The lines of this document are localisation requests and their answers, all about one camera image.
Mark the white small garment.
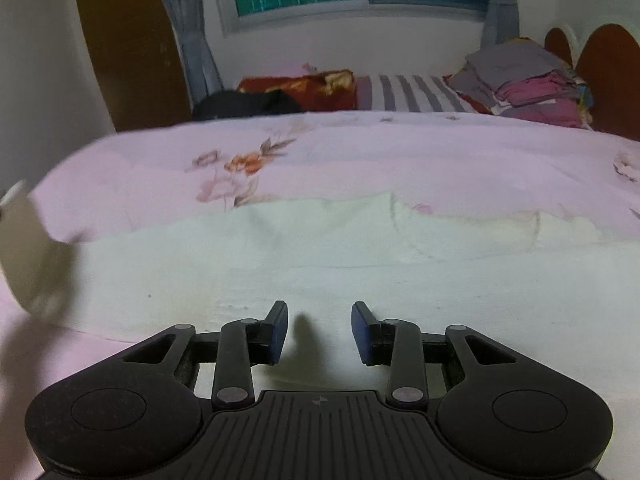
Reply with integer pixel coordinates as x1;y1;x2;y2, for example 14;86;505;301
0;180;640;396

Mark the grey striped pillow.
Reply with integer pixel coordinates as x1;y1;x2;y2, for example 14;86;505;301
356;74;483;114

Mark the grey curtain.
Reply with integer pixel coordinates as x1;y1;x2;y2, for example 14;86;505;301
475;0;523;46
150;0;225;102

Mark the red floral pillow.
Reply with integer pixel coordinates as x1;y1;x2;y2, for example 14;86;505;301
236;69;359;111

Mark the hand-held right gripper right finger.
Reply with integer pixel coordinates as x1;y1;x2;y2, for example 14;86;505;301
351;300;519;409

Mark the brown wooden door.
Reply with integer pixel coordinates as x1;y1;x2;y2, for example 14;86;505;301
72;0;193;133

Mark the brown heart-shaped headboard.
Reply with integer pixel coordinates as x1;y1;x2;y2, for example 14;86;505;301
542;22;640;142

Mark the stack of folded clothes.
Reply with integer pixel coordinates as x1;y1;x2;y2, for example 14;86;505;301
444;37;596;132

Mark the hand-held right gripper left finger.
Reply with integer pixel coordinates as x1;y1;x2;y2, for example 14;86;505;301
122;300;290;411

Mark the black cloth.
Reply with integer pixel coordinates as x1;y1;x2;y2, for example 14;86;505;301
192;89;304;121

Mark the pink floral bedsheet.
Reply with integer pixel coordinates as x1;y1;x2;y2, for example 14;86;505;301
0;110;640;466

